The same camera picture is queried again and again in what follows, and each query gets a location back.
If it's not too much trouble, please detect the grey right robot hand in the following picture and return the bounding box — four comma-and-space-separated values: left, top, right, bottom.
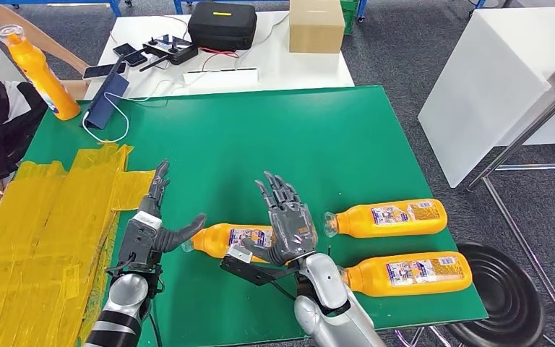
241, 171, 319, 267

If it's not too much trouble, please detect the black round stool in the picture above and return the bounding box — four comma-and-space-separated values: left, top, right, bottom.
442, 242, 549, 347

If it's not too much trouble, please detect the white power strip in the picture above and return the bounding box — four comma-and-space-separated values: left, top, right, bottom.
182, 67, 261, 89

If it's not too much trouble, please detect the black carrying case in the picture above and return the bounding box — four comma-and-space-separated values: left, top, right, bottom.
187, 1, 258, 52

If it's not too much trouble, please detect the person's left hand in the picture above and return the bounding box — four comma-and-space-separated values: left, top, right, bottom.
72, 57, 92, 79

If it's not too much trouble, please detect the smartphone with pale screen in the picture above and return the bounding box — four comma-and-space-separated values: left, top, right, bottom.
82, 62, 127, 81

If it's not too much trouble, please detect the blue tablet cover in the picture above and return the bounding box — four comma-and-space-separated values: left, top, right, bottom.
85, 56, 131, 131

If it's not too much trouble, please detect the red cable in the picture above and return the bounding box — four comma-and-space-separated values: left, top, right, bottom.
200, 46, 240, 72

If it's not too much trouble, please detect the white charging cable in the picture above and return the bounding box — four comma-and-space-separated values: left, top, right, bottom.
81, 77, 186, 145

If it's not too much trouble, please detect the green table board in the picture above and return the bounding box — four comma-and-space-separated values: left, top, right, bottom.
21, 85, 489, 347

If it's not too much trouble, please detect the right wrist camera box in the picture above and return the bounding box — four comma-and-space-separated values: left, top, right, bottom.
220, 247, 302, 288

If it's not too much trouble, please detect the orange bottle with blue logo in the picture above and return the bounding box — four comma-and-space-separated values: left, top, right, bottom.
0, 24, 82, 121

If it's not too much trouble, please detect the large white table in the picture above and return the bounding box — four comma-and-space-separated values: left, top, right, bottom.
417, 6, 555, 189

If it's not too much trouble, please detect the cardboard box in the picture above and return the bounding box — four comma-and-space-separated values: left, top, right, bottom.
288, 0, 346, 54

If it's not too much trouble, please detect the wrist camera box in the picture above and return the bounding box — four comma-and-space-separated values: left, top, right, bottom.
220, 247, 302, 288
116, 210, 163, 275

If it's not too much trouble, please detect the orange bottle with label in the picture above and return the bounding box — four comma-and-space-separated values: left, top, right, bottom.
181, 222, 288, 265
324, 198, 449, 239
337, 251, 474, 299

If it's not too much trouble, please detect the yellow tape sheet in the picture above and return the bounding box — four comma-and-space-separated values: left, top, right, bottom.
0, 143, 156, 347

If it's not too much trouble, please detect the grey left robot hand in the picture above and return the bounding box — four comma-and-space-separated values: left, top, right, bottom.
136, 159, 208, 254

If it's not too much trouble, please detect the black remote controller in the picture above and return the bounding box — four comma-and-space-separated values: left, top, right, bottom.
138, 33, 199, 73

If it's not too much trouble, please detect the green plastic crate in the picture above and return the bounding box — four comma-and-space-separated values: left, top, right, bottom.
340, 0, 360, 35

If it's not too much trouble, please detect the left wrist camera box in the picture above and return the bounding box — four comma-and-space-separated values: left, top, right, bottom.
116, 210, 163, 275

